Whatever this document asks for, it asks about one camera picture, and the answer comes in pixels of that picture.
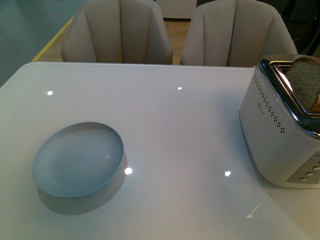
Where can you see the light blue round plate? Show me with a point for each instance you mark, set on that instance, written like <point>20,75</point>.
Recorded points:
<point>78,160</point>

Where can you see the brown bread slice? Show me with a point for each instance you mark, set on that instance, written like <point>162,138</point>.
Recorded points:
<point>304,79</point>

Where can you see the beige chair on left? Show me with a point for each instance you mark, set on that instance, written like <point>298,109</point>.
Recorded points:
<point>118,31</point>

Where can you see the beige chair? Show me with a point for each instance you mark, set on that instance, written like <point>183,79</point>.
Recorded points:
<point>235,33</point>
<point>118,31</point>

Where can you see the beige chair on right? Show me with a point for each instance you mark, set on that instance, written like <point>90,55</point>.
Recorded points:
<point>235,33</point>

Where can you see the white chrome two-slot toaster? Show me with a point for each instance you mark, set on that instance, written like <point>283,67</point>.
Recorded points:
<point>282,138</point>

